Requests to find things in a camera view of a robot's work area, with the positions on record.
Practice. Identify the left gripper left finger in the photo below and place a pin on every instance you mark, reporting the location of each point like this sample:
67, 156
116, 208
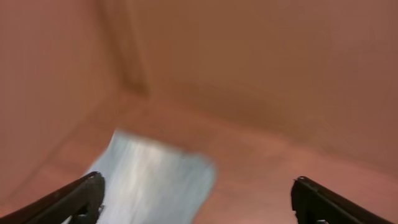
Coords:
78, 202

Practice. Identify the light blue denim shorts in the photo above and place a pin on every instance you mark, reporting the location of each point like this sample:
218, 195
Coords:
150, 182

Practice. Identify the cardboard back panel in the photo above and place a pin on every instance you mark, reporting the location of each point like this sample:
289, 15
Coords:
323, 73

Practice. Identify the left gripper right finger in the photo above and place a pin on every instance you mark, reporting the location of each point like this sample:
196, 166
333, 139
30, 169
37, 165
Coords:
316, 204

